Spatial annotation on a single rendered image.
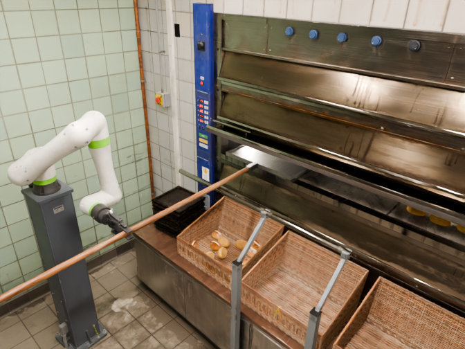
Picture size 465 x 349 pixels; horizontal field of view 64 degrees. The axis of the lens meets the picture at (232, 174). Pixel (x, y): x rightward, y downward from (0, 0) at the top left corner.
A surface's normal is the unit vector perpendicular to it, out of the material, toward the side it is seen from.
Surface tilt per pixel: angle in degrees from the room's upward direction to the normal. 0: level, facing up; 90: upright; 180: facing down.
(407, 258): 70
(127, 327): 0
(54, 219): 90
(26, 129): 90
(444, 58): 90
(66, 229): 90
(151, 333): 0
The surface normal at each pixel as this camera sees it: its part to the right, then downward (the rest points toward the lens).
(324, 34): -0.69, 0.32
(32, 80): 0.72, 0.33
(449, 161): -0.63, 0.00
